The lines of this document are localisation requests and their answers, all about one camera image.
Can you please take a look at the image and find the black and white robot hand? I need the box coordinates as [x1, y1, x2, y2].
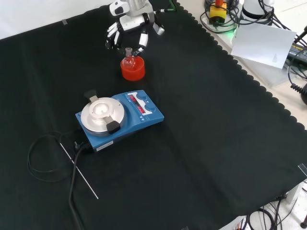
[105, 11, 165, 56]

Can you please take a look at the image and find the clear round-bottom flask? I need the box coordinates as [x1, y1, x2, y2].
[121, 46, 138, 70]

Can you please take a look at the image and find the red ribbed flask stand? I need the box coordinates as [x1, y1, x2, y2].
[120, 56, 146, 81]

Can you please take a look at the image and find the black round plug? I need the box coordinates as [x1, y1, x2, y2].
[289, 82, 307, 106]

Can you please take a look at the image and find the yellow stop button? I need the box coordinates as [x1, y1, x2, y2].
[209, 0, 227, 24]

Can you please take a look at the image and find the heater with blue base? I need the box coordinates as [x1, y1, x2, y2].
[75, 89, 165, 154]

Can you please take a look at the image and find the pale board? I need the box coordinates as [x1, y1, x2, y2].
[230, 23, 297, 70]

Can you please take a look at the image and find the black bench cloth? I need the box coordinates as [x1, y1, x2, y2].
[0, 0, 307, 230]

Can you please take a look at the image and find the thin metal probe rod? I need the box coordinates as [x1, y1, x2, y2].
[59, 142, 99, 200]

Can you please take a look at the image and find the black power adapter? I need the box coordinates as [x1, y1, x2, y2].
[286, 42, 307, 63]

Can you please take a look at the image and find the white table leg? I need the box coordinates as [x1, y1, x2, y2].
[284, 181, 307, 205]

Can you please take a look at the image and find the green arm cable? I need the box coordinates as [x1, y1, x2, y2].
[153, 0, 178, 14]

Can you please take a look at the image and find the black cable bundle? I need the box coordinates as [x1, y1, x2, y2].
[200, 0, 242, 34]

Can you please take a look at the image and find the thin black probe cable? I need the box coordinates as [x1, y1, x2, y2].
[27, 130, 83, 184]

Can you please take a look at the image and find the thick black heater cable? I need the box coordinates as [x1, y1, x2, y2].
[68, 141, 94, 230]

